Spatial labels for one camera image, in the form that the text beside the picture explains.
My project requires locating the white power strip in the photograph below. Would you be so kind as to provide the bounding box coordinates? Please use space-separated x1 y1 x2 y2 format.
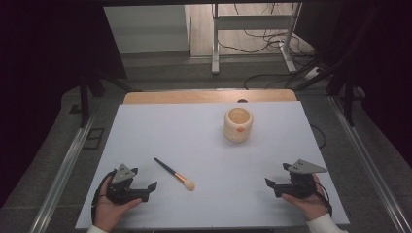
303 66 323 81

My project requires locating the person's left hand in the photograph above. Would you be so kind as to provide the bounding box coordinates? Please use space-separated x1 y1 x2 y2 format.
92 177 144 233

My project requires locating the white board sheet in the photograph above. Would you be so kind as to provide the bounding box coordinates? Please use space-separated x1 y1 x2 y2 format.
75 100 351 231

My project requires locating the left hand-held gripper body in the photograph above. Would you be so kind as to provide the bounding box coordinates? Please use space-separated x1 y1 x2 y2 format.
106 163 150 206

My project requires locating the person's right hand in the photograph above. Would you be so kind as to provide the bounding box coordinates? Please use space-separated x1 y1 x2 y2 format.
281 174 333 222

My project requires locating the black stand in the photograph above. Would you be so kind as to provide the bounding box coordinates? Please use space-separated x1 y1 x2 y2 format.
69 69 134 129
285 54 368 128

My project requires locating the cream wooden cup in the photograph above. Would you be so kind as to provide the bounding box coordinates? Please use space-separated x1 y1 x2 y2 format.
223 106 255 144

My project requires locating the wooden table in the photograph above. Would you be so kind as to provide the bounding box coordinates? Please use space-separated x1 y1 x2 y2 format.
122 88 298 106

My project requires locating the white desk frame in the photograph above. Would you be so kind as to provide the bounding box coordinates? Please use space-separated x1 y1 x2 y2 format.
211 2 303 76

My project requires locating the black floor cable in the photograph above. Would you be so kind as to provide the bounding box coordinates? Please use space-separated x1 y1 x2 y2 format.
243 73 294 91

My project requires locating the tangle of black cables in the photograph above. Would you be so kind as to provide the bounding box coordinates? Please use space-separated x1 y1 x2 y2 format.
216 2 314 55

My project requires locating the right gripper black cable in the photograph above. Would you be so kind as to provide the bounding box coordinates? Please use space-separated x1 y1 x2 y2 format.
311 179 334 218

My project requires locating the makeup brush with gold ferrule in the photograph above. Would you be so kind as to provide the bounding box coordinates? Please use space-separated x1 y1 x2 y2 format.
153 157 196 192

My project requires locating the metal floor rail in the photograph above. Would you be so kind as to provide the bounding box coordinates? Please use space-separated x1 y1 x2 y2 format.
29 108 100 233
327 95 412 233

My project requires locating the white cabinet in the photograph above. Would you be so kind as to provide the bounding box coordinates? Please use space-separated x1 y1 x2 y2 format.
103 4 192 55

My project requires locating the thin black cable loop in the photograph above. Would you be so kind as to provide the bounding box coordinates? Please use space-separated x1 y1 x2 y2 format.
309 123 327 150

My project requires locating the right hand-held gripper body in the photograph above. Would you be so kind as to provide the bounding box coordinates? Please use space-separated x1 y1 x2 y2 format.
273 158 328 199

